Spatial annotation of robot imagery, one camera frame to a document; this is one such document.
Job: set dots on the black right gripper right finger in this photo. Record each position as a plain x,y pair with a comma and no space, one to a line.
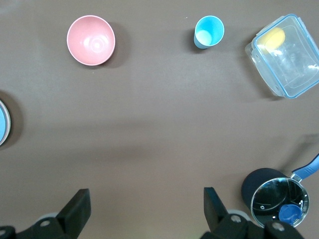
216,216

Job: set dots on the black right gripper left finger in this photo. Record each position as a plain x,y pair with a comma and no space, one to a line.
74,214

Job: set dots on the glass pot lid blue knob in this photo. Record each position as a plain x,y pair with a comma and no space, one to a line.
274,196

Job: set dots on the beige plate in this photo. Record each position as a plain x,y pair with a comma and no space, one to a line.
9,122

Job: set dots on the brown table cover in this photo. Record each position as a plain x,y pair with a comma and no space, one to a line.
149,112

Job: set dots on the clear plastic lidded container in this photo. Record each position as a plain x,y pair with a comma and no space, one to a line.
291,64

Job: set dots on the pink bowl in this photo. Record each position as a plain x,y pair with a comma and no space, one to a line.
91,39

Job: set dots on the blue cup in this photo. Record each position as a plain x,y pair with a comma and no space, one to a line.
209,32

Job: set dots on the yellow oval object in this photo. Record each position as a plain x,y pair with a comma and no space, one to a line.
272,38

